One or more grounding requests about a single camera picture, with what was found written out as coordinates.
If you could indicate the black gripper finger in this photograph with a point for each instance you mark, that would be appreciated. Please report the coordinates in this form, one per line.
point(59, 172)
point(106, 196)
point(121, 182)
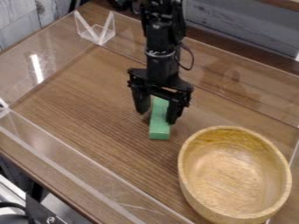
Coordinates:
point(142, 99)
point(175, 110)

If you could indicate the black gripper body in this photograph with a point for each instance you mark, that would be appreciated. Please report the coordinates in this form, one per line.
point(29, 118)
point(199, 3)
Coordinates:
point(159, 78)

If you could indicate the green rectangular block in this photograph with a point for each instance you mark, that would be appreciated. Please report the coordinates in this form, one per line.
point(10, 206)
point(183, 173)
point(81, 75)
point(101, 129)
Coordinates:
point(159, 126)

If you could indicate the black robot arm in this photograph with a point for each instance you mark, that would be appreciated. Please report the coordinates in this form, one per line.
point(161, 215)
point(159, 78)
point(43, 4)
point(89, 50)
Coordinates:
point(165, 27)

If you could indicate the brown wooden bowl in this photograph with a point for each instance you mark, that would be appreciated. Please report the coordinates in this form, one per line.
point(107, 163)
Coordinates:
point(234, 175)

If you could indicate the clear acrylic corner bracket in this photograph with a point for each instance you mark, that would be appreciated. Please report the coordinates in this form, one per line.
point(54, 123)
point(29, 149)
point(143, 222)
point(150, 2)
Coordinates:
point(99, 34)

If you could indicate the black metal table frame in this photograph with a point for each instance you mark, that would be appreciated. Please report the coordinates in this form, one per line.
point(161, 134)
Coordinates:
point(22, 197)

